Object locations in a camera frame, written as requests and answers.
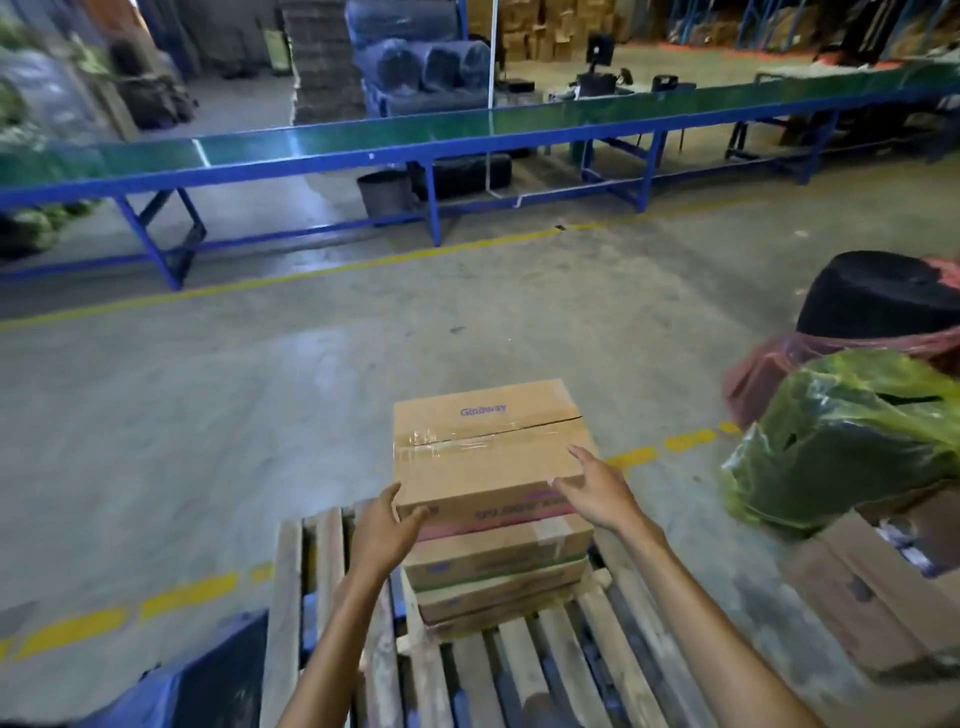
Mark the person's left hand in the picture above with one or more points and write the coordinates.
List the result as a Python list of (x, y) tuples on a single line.
[(382, 540)]

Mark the person's right hand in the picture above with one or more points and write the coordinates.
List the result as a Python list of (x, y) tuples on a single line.
[(604, 499)]

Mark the green striped Glodway box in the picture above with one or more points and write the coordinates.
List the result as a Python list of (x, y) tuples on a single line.
[(495, 551)]

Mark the pink striped Glodway box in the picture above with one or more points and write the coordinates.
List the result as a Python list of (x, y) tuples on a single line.
[(480, 465)]

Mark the blue Glodway box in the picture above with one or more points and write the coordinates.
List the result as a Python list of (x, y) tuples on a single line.
[(517, 616), (495, 592)]

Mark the wooden pallet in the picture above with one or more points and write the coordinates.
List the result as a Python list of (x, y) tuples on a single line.
[(555, 675)]

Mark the brown cardboard box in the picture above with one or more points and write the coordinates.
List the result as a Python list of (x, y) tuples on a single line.
[(862, 592)]

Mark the person's right forearm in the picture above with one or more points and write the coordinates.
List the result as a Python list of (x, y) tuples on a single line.
[(712, 637)]

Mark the person's left forearm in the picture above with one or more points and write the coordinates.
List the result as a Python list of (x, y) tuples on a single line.
[(337, 660)]

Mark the stack of flat cardboard sheets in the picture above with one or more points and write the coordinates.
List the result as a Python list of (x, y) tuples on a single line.
[(322, 60)]

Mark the blue pallet jack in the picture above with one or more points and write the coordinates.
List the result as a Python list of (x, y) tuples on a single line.
[(202, 682)]

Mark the green plastic bag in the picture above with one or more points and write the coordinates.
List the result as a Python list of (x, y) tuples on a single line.
[(840, 442)]

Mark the black mesh roll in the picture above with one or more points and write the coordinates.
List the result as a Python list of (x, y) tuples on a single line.
[(877, 296)]

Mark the black plastic bucket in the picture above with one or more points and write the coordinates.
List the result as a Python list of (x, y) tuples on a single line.
[(386, 193)]

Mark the black wrapped roll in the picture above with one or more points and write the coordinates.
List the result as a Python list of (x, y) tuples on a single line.
[(469, 176)]

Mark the small black scanner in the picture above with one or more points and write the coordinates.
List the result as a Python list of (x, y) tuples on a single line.
[(665, 82)]

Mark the black monitor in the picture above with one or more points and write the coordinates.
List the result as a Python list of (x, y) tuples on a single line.
[(598, 52)]

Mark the thin white pole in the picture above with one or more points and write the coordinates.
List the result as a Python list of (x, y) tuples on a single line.
[(493, 52)]

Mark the pile of dark wrapped rolls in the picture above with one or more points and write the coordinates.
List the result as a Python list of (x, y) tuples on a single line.
[(420, 60)]

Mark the warehouse shelving with goods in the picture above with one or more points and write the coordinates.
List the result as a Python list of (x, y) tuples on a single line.
[(750, 22)]

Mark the pile of green bagged goods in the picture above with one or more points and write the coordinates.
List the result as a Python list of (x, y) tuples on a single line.
[(37, 97)]

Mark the blue frame green table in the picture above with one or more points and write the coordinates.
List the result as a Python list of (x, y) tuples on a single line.
[(337, 139)]

